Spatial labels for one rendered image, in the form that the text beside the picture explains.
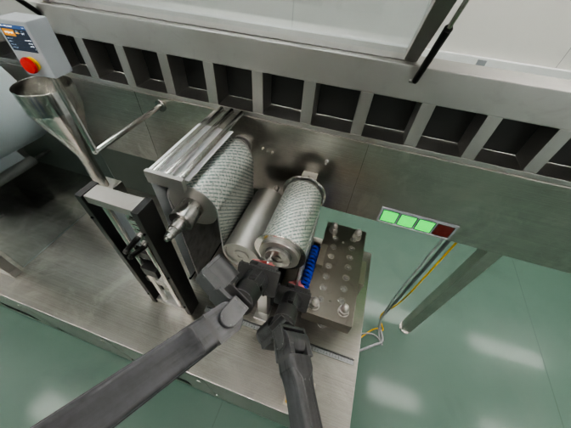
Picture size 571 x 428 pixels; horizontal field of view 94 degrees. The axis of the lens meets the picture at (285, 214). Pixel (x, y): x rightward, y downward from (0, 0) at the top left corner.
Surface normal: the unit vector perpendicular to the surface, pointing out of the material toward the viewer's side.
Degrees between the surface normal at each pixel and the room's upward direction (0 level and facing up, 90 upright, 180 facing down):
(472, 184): 90
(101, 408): 32
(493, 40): 90
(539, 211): 90
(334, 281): 0
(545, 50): 90
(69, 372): 0
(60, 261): 0
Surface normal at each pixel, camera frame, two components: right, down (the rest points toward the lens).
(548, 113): -0.31, 0.70
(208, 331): 0.57, -0.54
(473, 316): 0.06, -0.67
